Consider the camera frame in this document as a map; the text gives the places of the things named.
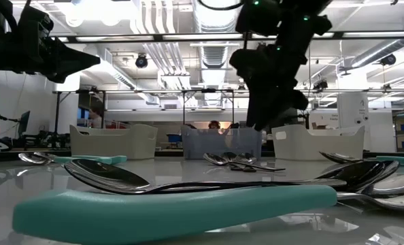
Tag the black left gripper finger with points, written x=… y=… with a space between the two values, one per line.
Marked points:
x=69 y=61

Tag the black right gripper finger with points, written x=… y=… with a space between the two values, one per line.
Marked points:
x=288 y=102
x=260 y=109

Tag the black metal spoon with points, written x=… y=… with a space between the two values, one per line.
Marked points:
x=230 y=156
x=355 y=173
x=214 y=159
x=103 y=175

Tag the small black robot arm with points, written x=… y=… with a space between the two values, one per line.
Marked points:
x=49 y=139

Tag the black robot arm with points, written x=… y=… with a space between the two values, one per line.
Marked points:
x=190 y=126

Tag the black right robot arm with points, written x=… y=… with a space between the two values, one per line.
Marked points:
x=266 y=17

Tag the person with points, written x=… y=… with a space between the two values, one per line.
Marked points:
x=95 y=118
x=214 y=124

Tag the white plastic bin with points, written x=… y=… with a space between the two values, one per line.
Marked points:
x=317 y=146
x=113 y=144

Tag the blue lit screen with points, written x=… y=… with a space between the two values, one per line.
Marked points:
x=83 y=113

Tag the grey translucent plastic bin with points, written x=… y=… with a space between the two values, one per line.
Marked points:
x=219 y=146

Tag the white round column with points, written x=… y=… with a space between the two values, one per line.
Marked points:
x=353 y=109

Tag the small black monitor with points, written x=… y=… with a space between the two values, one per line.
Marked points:
x=24 y=122

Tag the white rectangular air duct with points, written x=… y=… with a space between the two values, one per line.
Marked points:
x=120 y=76

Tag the black workstation frame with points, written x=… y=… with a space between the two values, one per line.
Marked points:
x=207 y=90

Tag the ribbed silver air duct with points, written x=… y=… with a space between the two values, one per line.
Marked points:
x=215 y=54

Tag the black ceiling camera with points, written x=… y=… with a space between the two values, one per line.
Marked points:
x=141 y=61
x=388 y=60

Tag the black aluminium table frame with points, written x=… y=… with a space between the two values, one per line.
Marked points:
x=1 y=156

